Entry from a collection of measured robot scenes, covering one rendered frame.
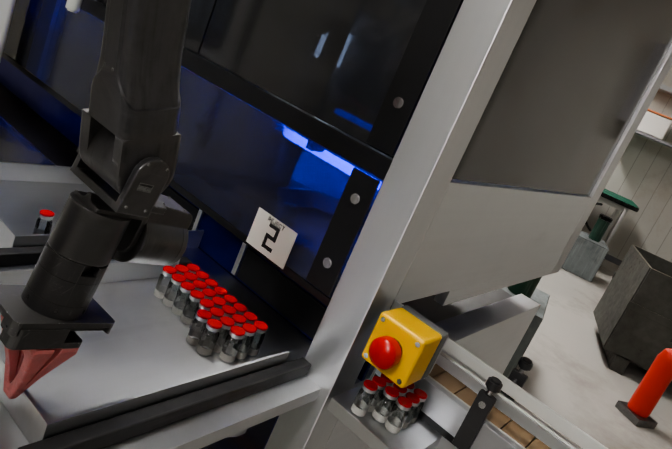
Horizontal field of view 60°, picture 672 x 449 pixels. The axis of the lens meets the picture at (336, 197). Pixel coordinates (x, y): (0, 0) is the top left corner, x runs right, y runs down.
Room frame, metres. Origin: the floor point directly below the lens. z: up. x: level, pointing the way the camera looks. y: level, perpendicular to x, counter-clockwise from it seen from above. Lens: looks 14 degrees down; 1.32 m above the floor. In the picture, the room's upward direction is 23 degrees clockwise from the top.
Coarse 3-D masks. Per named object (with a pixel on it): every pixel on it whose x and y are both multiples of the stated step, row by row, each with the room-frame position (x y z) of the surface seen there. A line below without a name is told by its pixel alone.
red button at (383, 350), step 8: (384, 336) 0.68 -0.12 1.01; (376, 344) 0.67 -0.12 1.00; (384, 344) 0.66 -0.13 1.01; (392, 344) 0.67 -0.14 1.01; (376, 352) 0.66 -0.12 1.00; (384, 352) 0.66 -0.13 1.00; (392, 352) 0.66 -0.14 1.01; (400, 352) 0.67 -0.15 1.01; (376, 360) 0.66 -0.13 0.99; (384, 360) 0.66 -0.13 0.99; (392, 360) 0.66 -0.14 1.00; (384, 368) 0.66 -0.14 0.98
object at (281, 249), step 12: (264, 216) 0.84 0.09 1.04; (252, 228) 0.85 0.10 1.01; (264, 228) 0.84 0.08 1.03; (288, 228) 0.81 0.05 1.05; (252, 240) 0.84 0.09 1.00; (276, 240) 0.82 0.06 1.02; (288, 240) 0.81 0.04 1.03; (264, 252) 0.83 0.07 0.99; (276, 252) 0.82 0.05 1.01; (288, 252) 0.81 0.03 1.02; (276, 264) 0.81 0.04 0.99
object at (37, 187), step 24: (0, 168) 0.93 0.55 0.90; (24, 168) 0.97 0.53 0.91; (48, 168) 1.00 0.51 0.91; (0, 192) 0.89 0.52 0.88; (24, 192) 0.93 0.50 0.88; (48, 192) 0.97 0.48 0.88; (0, 216) 0.76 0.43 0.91; (24, 216) 0.85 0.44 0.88; (0, 240) 0.74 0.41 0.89; (24, 240) 0.74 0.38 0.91; (192, 240) 0.99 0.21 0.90
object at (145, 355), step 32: (128, 288) 0.77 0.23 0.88; (0, 320) 0.59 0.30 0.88; (128, 320) 0.70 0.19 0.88; (160, 320) 0.73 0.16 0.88; (0, 352) 0.50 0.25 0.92; (96, 352) 0.61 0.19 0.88; (128, 352) 0.63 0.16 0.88; (160, 352) 0.66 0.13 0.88; (192, 352) 0.68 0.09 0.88; (288, 352) 0.72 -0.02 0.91; (0, 384) 0.49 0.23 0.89; (64, 384) 0.54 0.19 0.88; (96, 384) 0.56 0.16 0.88; (128, 384) 0.58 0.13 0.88; (160, 384) 0.60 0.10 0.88; (192, 384) 0.58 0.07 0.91; (32, 416) 0.45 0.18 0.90; (64, 416) 0.46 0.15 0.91; (96, 416) 0.48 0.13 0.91
